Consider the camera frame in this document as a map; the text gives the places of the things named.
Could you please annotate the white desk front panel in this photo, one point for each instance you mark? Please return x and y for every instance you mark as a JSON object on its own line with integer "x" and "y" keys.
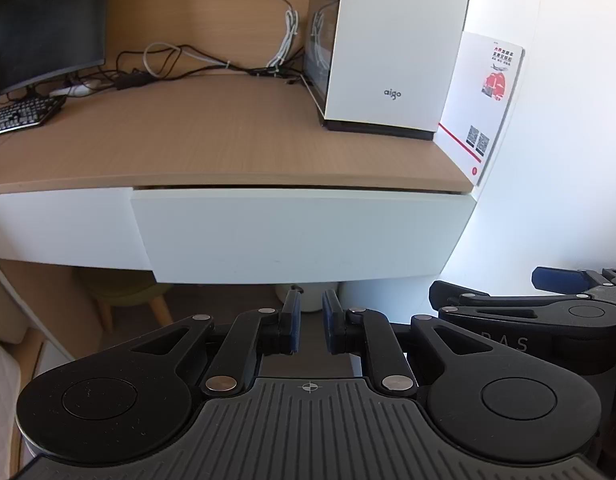
{"x": 58, "y": 225}

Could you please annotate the white desk drawer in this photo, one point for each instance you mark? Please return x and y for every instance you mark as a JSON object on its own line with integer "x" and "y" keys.
{"x": 298, "y": 235}

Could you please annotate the black keyboard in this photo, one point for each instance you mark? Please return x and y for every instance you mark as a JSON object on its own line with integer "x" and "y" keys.
{"x": 18, "y": 115}

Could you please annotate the black computer monitor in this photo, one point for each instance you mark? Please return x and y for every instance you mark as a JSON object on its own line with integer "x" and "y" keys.
{"x": 43, "y": 20}

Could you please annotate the black power adapter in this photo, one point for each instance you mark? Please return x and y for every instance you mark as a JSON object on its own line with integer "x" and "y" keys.
{"x": 134, "y": 81}

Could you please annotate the white computer case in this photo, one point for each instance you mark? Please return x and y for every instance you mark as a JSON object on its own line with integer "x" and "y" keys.
{"x": 398, "y": 35}

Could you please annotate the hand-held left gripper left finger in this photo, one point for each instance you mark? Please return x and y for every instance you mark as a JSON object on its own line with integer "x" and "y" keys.
{"x": 290, "y": 325}

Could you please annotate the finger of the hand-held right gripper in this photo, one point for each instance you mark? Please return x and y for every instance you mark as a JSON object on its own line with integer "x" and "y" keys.
{"x": 488, "y": 305}
{"x": 558, "y": 278}

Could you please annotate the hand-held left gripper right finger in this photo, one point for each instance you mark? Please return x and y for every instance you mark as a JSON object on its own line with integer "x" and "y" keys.
{"x": 332, "y": 325}

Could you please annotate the white printed poster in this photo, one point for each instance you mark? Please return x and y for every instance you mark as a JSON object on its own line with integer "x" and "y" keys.
{"x": 480, "y": 110}

